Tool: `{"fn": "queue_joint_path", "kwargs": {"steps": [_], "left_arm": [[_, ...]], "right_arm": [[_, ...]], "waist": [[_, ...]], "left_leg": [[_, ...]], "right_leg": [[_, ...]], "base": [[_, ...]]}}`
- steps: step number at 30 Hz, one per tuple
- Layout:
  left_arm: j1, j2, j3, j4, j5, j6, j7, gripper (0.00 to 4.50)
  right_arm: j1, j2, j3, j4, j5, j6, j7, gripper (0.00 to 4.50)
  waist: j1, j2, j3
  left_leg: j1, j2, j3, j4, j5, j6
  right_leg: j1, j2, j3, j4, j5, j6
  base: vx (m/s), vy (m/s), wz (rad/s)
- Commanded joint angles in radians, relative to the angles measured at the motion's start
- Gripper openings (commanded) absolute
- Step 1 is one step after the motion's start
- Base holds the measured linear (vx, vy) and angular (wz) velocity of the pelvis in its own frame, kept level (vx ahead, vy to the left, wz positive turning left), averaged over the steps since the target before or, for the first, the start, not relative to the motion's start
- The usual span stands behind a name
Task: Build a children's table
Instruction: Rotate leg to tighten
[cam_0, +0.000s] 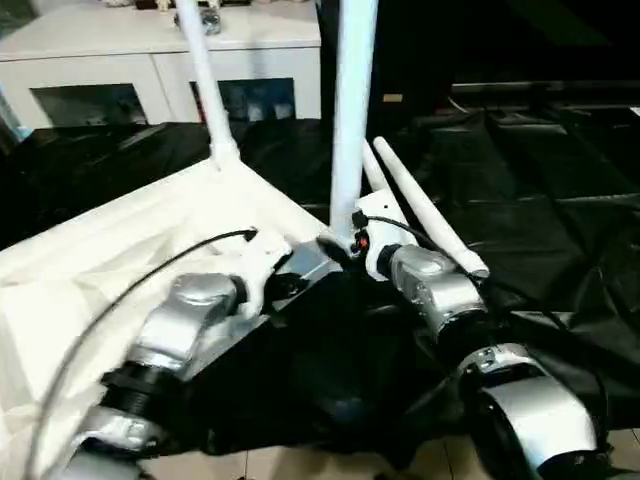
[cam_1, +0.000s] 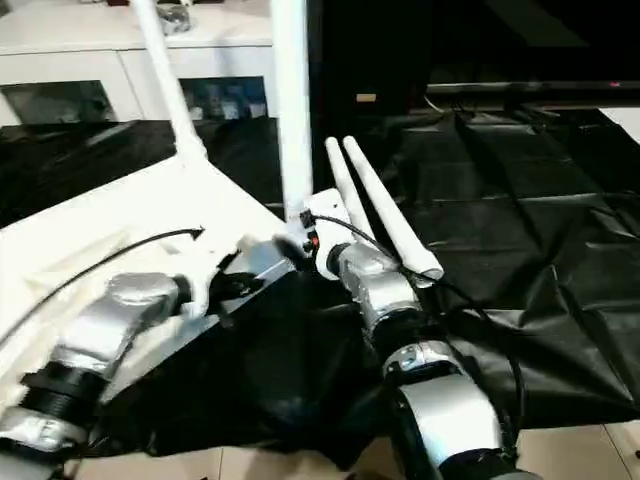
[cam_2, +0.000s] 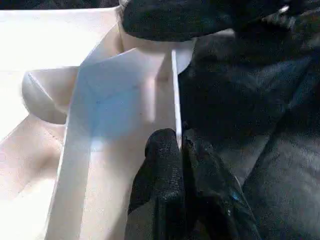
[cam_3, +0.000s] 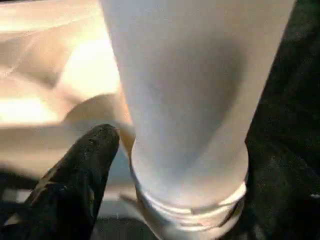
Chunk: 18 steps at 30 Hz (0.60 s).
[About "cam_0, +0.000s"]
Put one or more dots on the white plastic table leg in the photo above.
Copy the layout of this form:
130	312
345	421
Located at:
372	167
425	210
207	90
352	100

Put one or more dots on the white plastic table top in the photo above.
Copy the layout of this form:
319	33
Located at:
125	240

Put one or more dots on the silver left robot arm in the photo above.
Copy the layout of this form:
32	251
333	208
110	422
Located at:
170	320

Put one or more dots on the small yellow label tag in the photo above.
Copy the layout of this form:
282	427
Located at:
394	98

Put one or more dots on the black work mat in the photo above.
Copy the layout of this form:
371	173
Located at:
525	200

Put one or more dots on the clear bag of black parts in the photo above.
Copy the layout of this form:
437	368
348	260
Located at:
212	24

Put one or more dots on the white glass-door cabinet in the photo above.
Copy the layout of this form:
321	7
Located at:
100	45

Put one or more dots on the white flat board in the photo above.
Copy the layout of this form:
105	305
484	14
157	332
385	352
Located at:
636	111

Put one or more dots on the blue white striped pole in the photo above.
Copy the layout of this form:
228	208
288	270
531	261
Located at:
12	120

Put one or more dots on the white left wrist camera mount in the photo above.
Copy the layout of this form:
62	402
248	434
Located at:
262	270

